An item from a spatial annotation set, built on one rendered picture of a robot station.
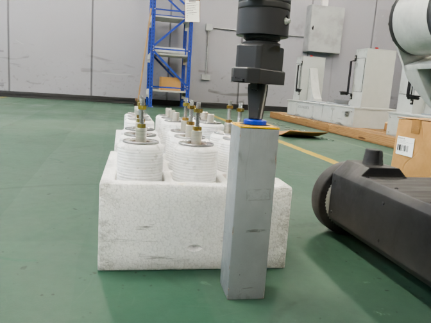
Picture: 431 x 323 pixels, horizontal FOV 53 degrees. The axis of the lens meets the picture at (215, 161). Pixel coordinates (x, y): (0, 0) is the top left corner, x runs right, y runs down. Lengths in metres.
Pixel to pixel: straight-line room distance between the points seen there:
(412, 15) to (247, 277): 0.59
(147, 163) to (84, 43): 6.41
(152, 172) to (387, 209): 0.49
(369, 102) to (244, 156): 3.57
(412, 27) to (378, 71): 3.34
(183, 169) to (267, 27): 0.34
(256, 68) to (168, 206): 0.33
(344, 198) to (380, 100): 3.25
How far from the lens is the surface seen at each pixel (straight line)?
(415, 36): 0.96
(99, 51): 7.22
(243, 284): 0.81
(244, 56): 0.73
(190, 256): 0.91
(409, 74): 1.06
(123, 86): 7.21
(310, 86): 5.44
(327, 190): 1.18
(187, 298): 0.81
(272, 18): 0.73
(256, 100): 0.76
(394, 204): 0.95
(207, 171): 0.90
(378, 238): 1.00
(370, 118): 4.28
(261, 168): 0.75
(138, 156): 0.87
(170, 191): 0.86
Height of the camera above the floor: 0.38
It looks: 10 degrees down
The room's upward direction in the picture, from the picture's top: 4 degrees clockwise
